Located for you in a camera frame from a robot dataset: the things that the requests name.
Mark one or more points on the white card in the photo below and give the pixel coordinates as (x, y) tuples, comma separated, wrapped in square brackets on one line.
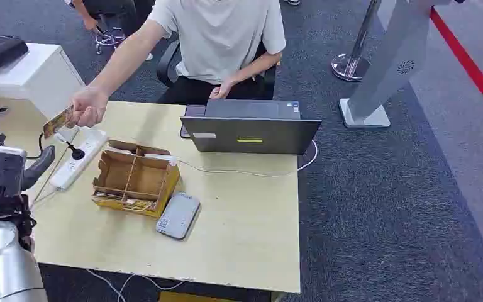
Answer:
[(162, 159)]

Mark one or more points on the background person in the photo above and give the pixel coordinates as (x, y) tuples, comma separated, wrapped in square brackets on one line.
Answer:
[(112, 12)]

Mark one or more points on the red floor tape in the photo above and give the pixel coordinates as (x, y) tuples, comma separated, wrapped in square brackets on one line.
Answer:
[(470, 68)]

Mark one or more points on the grey flat power bank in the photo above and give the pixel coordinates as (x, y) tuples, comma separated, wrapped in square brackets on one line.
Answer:
[(178, 216)]

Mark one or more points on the white plug adapter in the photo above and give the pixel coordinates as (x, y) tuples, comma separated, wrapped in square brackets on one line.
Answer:
[(60, 137)]

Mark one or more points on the seated person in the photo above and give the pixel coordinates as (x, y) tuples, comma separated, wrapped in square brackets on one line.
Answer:
[(220, 37)]

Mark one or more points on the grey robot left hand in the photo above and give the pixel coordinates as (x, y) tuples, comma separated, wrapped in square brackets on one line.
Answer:
[(4, 175)]

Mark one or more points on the stack of printed cards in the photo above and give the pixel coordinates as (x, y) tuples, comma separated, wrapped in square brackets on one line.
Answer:
[(120, 202)]

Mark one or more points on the person's right hand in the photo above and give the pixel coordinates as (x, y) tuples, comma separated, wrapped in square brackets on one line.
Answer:
[(89, 106)]

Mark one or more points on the black office chair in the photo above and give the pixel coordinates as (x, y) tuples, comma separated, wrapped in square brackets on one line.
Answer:
[(166, 66)]

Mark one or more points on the white shoe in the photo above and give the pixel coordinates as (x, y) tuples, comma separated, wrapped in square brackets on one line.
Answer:
[(293, 2)]

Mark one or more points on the white power strip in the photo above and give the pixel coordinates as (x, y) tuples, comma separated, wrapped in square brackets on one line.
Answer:
[(77, 160)]

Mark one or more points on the printed brown card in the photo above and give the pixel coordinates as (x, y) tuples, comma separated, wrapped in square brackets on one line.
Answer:
[(56, 124)]

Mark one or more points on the wooden card box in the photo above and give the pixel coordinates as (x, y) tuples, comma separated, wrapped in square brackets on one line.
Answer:
[(141, 183)]

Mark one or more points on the person's left hand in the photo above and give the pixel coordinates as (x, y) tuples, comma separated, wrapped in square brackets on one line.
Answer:
[(221, 90)]

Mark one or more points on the dark grey laptop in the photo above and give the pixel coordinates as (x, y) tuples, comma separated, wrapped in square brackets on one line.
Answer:
[(250, 133)]

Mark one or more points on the white cabinet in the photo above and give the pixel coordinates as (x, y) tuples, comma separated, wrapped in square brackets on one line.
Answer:
[(37, 75)]

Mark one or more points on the yellow box under desk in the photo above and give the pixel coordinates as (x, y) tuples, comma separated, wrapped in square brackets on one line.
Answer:
[(191, 297)]

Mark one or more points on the chrome stool base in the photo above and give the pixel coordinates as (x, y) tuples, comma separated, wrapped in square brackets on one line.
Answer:
[(110, 38)]

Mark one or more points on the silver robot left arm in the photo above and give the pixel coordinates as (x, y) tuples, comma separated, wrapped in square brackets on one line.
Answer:
[(4, 266)]

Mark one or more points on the grey floor stand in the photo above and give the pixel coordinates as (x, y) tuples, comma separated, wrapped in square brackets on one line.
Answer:
[(391, 54)]

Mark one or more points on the chrome stanchion post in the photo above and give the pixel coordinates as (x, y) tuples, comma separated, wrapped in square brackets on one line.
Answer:
[(352, 62)]

